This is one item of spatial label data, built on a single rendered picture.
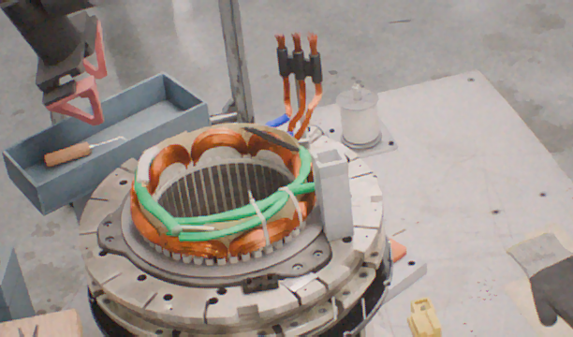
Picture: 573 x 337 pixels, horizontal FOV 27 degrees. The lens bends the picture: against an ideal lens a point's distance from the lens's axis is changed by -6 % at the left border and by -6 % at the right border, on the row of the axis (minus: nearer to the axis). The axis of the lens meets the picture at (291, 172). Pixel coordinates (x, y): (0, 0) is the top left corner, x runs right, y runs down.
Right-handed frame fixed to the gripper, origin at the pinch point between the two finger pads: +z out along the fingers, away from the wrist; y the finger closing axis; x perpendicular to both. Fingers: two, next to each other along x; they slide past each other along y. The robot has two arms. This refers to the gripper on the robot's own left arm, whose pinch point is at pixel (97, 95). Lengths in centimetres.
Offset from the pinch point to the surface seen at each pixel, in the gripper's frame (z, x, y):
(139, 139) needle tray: 5.6, -2.9, -4.2
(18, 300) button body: 4.5, 13.0, -23.8
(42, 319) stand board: -3.7, 3.1, -35.2
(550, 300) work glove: 45, -41, -17
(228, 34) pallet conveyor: 95, 26, 125
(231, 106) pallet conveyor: 115, 35, 121
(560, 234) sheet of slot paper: 50, -44, -3
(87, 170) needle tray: 3.4, 3.0, -8.4
